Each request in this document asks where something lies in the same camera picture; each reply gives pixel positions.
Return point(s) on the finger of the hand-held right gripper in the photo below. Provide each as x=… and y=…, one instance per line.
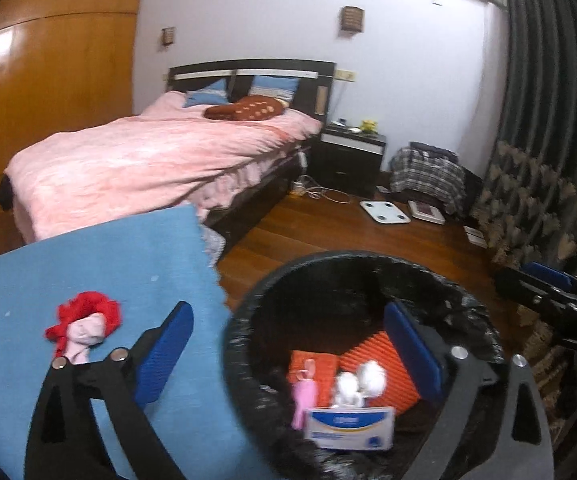
x=551, y=274
x=528, y=290

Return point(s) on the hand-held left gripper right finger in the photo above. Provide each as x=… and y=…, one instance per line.
x=411, y=350

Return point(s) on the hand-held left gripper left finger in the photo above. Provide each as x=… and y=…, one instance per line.
x=163, y=350

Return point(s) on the white tissue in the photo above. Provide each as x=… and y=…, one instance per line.
x=371, y=377

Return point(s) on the orange ridged foam mat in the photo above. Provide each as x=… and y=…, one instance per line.
x=318, y=362

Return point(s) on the trash bin with black bag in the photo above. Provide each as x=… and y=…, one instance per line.
x=328, y=300

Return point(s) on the white cardboard box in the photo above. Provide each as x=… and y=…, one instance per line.
x=348, y=427

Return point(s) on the pink plastic toy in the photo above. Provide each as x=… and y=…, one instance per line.
x=304, y=400

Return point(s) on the white booklet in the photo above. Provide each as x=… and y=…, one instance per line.
x=476, y=236

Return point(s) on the pink sock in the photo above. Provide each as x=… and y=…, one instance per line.
x=86, y=332

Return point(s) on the red cloth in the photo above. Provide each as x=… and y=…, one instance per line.
x=88, y=305

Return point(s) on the white flat box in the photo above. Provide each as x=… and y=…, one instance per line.
x=426, y=211

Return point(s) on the white bathroom scale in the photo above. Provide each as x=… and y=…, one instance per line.
x=385, y=212

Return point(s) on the plaid clothing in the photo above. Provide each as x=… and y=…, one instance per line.
x=426, y=177

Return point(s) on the dark patterned curtain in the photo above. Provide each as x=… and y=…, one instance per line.
x=543, y=110

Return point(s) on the bed with pink cover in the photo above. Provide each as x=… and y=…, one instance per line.
x=133, y=160

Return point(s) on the dark nightstand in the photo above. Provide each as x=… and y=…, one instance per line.
x=348, y=165

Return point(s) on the black cloth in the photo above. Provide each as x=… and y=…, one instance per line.
x=6, y=195

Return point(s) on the yellow plush toy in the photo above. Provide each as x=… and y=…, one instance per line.
x=368, y=126

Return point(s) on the brown dotted cushion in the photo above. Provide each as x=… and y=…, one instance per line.
x=246, y=108

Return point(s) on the blue pillow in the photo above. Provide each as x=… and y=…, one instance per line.
x=206, y=95
x=274, y=87

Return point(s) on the wooden wardrobe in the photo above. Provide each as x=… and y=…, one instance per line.
x=68, y=85

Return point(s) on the dark wooden bed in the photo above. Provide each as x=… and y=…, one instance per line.
x=313, y=72

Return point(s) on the wall socket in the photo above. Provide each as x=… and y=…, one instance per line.
x=346, y=76

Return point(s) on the wall lamp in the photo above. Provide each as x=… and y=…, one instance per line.
x=168, y=36
x=352, y=20

